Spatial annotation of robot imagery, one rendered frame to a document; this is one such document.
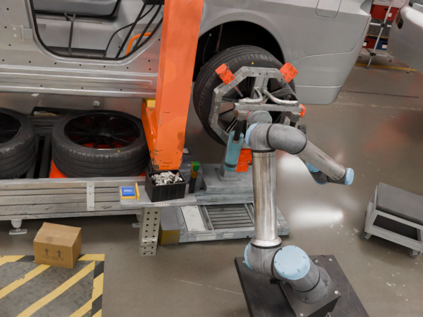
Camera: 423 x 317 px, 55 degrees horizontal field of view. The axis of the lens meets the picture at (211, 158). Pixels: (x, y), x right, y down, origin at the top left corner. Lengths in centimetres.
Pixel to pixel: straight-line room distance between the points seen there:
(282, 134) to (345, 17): 143
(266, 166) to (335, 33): 143
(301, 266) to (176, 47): 121
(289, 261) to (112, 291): 104
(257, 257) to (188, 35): 114
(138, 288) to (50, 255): 53
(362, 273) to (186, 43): 188
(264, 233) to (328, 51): 157
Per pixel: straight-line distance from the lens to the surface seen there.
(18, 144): 271
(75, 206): 265
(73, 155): 263
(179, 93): 221
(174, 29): 208
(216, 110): 249
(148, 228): 246
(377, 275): 302
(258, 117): 243
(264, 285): 219
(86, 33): 344
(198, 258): 265
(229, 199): 294
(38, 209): 267
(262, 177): 189
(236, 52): 259
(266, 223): 195
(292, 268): 189
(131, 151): 263
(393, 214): 307
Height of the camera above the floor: 188
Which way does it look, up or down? 31 degrees down
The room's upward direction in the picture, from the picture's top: 11 degrees clockwise
